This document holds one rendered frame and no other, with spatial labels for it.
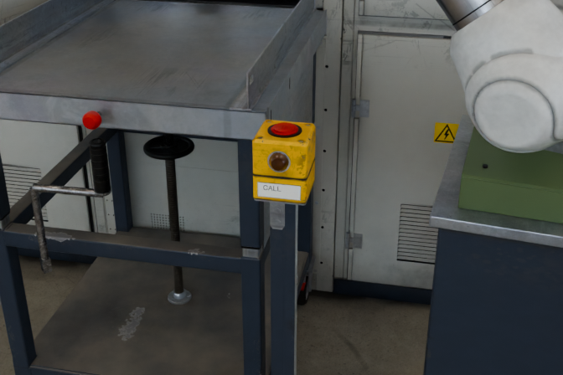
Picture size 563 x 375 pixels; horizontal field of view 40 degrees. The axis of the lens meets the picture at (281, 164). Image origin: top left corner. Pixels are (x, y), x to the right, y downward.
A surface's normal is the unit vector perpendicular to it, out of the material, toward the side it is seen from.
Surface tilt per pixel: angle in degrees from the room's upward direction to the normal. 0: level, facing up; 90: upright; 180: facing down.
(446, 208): 0
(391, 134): 90
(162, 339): 0
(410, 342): 0
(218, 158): 90
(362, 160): 90
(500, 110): 98
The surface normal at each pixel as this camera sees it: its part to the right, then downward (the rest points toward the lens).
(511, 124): -0.49, 0.50
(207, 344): 0.00, -0.90
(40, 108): -0.20, 0.43
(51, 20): 0.98, 0.09
